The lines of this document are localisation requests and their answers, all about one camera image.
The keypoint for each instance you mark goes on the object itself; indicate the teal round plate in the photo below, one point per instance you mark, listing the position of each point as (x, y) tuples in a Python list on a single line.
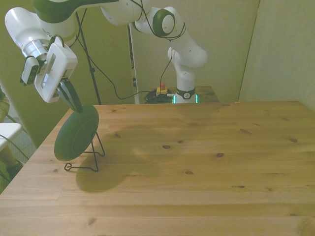
[(73, 135)]

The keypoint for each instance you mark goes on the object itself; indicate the yellow emergency stop box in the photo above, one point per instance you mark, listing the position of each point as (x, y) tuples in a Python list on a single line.
[(161, 91)]

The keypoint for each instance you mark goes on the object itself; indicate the wooden robot pedestal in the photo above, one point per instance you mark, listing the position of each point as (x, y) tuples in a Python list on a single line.
[(209, 94)]

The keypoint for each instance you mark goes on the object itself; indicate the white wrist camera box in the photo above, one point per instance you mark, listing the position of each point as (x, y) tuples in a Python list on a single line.
[(29, 71)]

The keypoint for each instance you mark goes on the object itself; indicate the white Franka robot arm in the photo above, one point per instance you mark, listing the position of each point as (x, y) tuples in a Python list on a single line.
[(189, 56)]

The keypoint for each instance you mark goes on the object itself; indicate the black tripod pole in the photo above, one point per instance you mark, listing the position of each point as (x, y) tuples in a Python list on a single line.
[(93, 79)]

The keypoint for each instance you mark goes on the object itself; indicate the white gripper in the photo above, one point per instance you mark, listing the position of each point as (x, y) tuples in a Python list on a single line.
[(60, 61)]

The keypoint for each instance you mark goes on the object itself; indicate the small white side table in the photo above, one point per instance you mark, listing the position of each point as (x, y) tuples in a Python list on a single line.
[(8, 130)]

